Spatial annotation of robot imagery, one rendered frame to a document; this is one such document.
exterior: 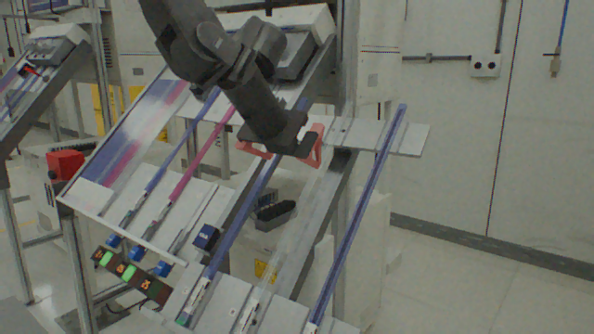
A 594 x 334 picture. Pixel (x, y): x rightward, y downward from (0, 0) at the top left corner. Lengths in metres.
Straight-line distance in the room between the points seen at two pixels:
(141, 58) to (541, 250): 2.50
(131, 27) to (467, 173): 2.10
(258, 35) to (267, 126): 0.12
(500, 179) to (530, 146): 0.24
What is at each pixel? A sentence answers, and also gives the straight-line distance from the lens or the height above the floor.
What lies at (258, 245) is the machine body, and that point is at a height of 0.61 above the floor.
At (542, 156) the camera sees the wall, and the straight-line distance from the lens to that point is 2.43.
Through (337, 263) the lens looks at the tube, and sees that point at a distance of 0.60.
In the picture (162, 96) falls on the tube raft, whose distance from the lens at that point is 1.37.
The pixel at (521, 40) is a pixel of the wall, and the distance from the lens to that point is 2.41.
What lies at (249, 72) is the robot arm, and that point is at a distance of 0.50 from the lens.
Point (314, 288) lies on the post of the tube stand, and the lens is 0.75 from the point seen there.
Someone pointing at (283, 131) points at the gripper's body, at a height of 1.04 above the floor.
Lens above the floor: 1.14
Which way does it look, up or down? 16 degrees down
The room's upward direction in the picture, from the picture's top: straight up
